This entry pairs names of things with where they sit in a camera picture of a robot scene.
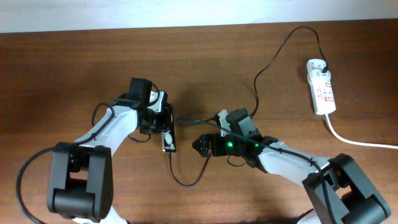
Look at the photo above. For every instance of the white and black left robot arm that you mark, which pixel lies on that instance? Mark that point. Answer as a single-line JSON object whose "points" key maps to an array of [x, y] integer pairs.
{"points": [[81, 175]]}

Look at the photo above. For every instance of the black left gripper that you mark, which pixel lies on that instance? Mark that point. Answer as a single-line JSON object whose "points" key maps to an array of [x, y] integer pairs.
{"points": [[160, 127]]}

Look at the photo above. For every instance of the white USB charger plug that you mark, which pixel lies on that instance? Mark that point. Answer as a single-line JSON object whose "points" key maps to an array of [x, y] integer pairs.
{"points": [[317, 71]]}

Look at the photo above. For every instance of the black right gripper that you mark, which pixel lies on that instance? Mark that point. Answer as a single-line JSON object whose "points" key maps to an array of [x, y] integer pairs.
{"points": [[216, 137]]}

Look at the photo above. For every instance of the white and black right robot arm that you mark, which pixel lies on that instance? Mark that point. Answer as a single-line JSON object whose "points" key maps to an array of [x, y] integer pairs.
{"points": [[338, 189]]}

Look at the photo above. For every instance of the black Galaxy smartphone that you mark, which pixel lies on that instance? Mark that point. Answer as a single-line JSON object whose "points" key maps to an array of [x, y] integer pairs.
{"points": [[168, 136]]}

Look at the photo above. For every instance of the white power strip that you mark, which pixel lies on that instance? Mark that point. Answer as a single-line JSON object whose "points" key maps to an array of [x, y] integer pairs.
{"points": [[323, 98]]}

